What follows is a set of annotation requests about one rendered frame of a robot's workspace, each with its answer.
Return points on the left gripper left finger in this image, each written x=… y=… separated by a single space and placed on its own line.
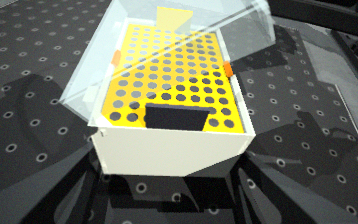
x=34 y=199

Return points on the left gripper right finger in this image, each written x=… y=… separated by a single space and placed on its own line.
x=296 y=203

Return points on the yellow perforated plate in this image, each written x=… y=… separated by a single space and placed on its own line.
x=186 y=106

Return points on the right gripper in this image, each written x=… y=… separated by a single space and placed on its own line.
x=343 y=18

